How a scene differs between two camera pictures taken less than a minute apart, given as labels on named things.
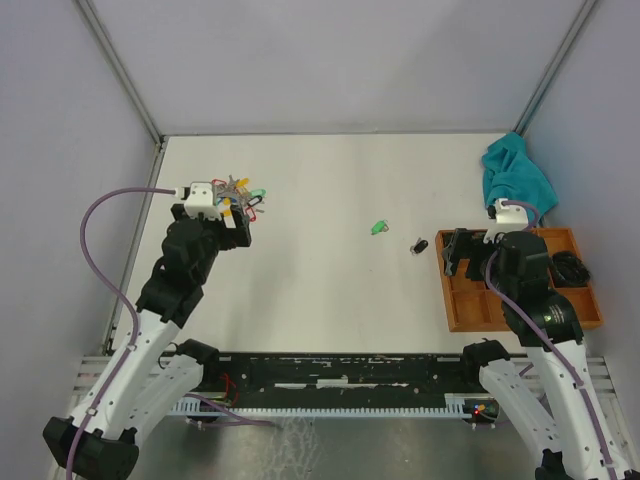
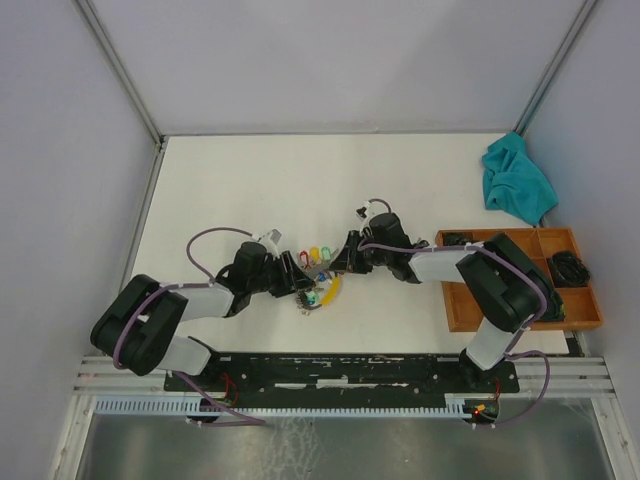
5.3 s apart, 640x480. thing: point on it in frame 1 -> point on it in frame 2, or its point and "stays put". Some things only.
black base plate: (339, 374) stays put
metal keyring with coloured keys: (227, 193) -> (316, 263)
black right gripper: (465, 241) -> (348, 259)
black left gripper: (233, 237) -> (294, 280)
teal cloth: (509, 174) stays put
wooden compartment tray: (471, 305) stays put
